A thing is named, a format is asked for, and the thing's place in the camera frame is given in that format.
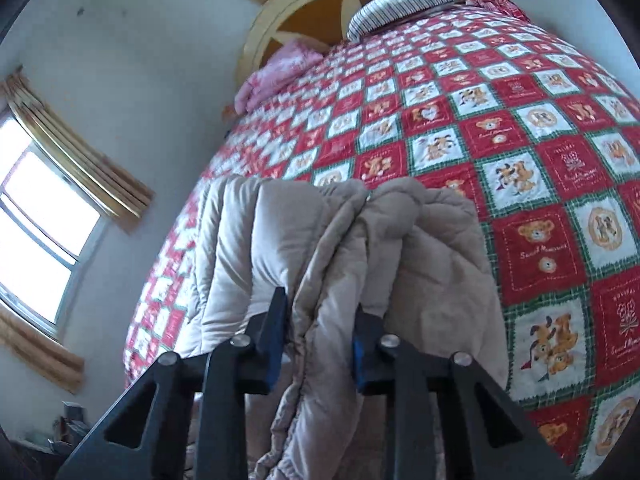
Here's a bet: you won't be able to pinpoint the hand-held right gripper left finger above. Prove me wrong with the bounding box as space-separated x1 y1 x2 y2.
55 286 290 480

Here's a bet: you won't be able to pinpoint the side window with white frame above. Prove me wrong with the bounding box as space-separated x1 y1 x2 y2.
0 105 108 343

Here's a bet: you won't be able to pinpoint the beige quilted puffer jacket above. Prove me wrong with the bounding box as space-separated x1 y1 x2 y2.
187 174 511 480

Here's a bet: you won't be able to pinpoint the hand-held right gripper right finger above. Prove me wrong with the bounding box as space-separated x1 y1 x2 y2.
351 296 576 480

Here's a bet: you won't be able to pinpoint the cream wooden headboard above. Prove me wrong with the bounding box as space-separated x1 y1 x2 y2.
235 0 468 92

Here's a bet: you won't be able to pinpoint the pink floral folded blanket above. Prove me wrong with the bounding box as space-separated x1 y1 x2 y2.
235 40 326 113

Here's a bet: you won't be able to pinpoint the striped pillow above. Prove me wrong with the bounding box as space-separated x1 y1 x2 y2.
346 0 466 41

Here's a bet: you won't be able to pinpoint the dark cluttered items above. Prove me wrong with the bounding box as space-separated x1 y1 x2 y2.
10 400 93 461

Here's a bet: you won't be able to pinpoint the red patchwork bear bedspread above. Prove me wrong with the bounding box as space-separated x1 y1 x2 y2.
122 0 640 478

